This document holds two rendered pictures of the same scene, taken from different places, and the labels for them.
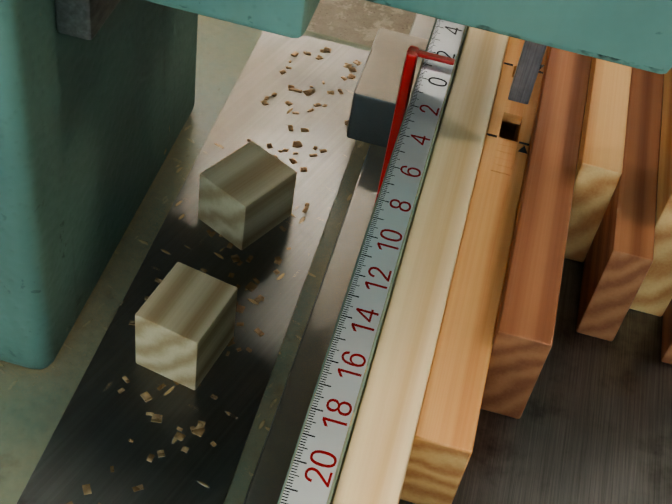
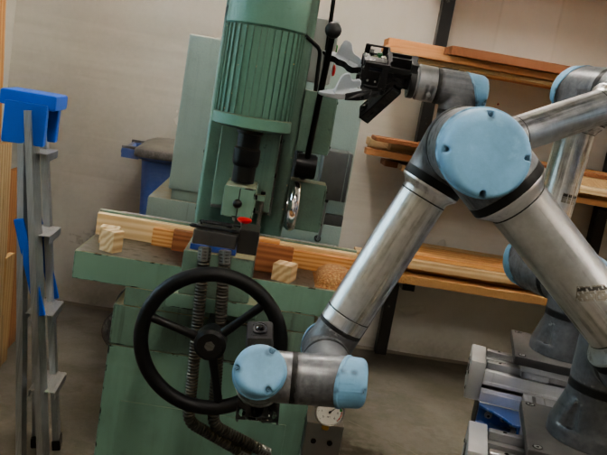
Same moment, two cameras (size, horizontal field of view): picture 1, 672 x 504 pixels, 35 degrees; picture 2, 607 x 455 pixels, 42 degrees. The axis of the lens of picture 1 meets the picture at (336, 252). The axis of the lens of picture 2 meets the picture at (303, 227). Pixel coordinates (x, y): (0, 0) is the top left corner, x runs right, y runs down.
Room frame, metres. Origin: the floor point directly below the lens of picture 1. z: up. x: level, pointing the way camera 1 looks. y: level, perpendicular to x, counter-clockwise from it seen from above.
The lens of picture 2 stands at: (0.25, -1.82, 1.30)
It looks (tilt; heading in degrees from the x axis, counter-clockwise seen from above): 10 degrees down; 81
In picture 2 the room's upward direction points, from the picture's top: 10 degrees clockwise
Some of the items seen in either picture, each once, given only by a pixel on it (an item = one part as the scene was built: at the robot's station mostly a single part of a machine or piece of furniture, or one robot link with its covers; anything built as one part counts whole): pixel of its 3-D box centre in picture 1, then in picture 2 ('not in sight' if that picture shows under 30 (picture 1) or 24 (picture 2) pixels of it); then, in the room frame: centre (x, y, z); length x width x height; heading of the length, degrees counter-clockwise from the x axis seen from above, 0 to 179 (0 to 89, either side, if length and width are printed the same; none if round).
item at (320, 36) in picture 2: not in sight; (322, 52); (0.56, 0.24, 1.40); 0.10 x 0.06 x 0.16; 84
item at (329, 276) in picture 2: not in sight; (335, 273); (0.61, -0.18, 0.92); 0.14 x 0.09 x 0.04; 84
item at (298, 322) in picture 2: not in sight; (223, 297); (0.38, -0.13, 0.82); 0.40 x 0.21 x 0.04; 174
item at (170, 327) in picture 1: (186, 325); not in sight; (0.33, 0.07, 0.82); 0.04 x 0.03 x 0.04; 163
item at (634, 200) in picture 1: (627, 135); not in sight; (0.40, -0.12, 0.93); 0.21 x 0.02 x 0.05; 174
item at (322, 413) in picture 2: not in sight; (328, 413); (0.62, -0.31, 0.65); 0.06 x 0.04 x 0.08; 174
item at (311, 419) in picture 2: not in sight; (322, 430); (0.63, -0.24, 0.58); 0.12 x 0.08 x 0.08; 84
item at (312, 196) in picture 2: not in sight; (304, 204); (0.56, 0.10, 1.02); 0.09 x 0.07 x 0.12; 174
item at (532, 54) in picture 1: (533, 50); not in sight; (0.38, -0.07, 0.97); 0.01 x 0.01 x 0.05; 84
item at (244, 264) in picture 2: not in sight; (219, 269); (0.35, -0.26, 0.92); 0.15 x 0.13 x 0.09; 174
